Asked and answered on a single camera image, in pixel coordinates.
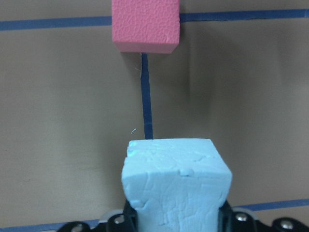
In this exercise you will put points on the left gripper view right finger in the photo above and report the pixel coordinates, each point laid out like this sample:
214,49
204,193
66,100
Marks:
225,218

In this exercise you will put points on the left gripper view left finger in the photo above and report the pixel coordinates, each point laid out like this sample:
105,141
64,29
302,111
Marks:
131,218

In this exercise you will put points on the light blue foam block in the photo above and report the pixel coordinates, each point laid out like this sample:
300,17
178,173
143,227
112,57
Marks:
175,185

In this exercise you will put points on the red pink foam block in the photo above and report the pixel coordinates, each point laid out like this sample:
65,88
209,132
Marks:
146,26

